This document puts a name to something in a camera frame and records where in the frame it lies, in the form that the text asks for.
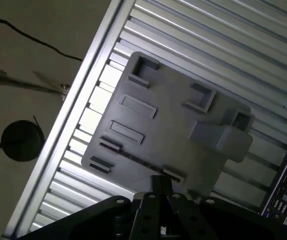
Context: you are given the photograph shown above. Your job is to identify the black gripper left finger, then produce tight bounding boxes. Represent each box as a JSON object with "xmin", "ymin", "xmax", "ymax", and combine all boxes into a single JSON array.
[{"xmin": 15, "ymin": 174, "xmax": 163, "ymax": 240}]

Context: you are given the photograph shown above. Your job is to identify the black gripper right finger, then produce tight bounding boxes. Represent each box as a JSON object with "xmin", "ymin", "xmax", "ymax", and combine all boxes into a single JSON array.
[{"xmin": 161, "ymin": 176, "xmax": 287, "ymax": 240}]

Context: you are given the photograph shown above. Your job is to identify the grey parts rack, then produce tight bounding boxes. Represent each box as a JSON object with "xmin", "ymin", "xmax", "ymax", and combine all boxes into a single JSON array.
[{"xmin": 80, "ymin": 51, "xmax": 256, "ymax": 198}]

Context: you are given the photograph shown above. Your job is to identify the black round floor base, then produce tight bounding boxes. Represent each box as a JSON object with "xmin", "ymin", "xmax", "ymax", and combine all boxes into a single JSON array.
[{"xmin": 0, "ymin": 115, "xmax": 46, "ymax": 162}]

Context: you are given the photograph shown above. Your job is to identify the black floor cable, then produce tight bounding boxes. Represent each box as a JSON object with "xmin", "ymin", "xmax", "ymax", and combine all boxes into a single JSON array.
[{"xmin": 0, "ymin": 13, "xmax": 84, "ymax": 62}]

